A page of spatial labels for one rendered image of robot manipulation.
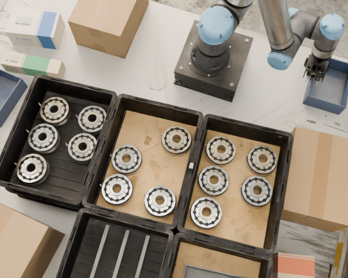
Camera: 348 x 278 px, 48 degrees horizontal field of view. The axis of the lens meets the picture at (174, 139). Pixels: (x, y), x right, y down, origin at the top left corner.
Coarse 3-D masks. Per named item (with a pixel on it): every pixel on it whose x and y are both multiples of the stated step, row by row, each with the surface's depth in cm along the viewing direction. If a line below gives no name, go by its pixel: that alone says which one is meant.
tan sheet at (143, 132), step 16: (128, 112) 140; (128, 128) 138; (144, 128) 138; (160, 128) 138; (192, 128) 138; (128, 144) 136; (144, 144) 136; (160, 144) 136; (128, 160) 134; (144, 160) 134; (160, 160) 134; (176, 160) 134; (128, 176) 132; (144, 176) 132; (160, 176) 132; (176, 176) 132; (144, 192) 130; (176, 192) 130; (112, 208) 128; (128, 208) 128; (144, 208) 128
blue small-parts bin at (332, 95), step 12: (336, 60) 155; (336, 72) 161; (312, 84) 159; (324, 84) 159; (336, 84) 159; (312, 96) 157; (324, 96) 157; (336, 96) 157; (324, 108) 154; (336, 108) 151
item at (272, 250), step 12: (204, 120) 128; (228, 120) 130; (276, 132) 127; (288, 132) 127; (288, 144) 126; (288, 156) 124; (192, 180) 121; (180, 216) 117; (276, 216) 118; (180, 228) 116; (276, 228) 117; (216, 240) 115; (228, 240) 115; (276, 240) 115; (264, 252) 114
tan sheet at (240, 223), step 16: (240, 144) 136; (256, 144) 136; (240, 160) 134; (240, 176) 132; (272, 176) 132; (256, 192) 130; (224, 208) 128; (240, 208) 128; (256, 208) 128; (192, 224) 126; (224, 224) 127; (240, 224) 127; (256, 224) 127; (240, 240) 125; (256, 240) 125
